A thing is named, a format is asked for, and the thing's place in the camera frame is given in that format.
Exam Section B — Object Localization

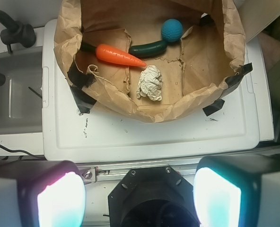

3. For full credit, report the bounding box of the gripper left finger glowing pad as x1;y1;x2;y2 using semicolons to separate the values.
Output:
0;161;86;227

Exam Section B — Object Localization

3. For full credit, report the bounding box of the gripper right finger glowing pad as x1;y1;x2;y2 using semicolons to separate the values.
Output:
193;155;280;227

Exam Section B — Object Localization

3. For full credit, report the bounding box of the white paper ball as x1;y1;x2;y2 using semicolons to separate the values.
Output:
136;65;163;102

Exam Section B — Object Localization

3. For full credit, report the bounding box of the white plastic bin lid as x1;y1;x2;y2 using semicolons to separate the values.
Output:
42;20;260;163

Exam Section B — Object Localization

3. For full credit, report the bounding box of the black tape strip right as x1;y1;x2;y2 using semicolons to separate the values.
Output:
202;63;253;116

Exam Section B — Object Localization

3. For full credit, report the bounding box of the black tape strip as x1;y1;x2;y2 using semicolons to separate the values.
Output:
202;63;253;116
68;60;96;114

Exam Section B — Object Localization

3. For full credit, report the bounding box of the black tape strip left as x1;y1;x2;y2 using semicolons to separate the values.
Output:
68;60;96;114

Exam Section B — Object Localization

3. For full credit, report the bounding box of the brown paper bag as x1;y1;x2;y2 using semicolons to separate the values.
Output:
54;0;252;123

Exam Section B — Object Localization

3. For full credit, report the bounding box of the orange plastic toy carrot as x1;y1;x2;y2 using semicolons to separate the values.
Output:
95;44;147;67

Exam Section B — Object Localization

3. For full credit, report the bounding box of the dark green toy cucumber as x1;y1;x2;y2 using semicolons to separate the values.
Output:
129;40;167;58

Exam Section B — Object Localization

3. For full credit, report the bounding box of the blue dimpled ball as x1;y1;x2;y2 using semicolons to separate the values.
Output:
161;19;183;43

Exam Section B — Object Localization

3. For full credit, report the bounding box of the black cable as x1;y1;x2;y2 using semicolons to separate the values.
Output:
0;136;45;159

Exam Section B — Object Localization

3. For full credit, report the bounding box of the aluminium rail with bracket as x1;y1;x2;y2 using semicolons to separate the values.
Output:
77;158;199;184

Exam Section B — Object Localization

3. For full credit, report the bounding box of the black octagonal mount plate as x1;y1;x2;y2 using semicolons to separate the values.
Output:
108;167;199;227

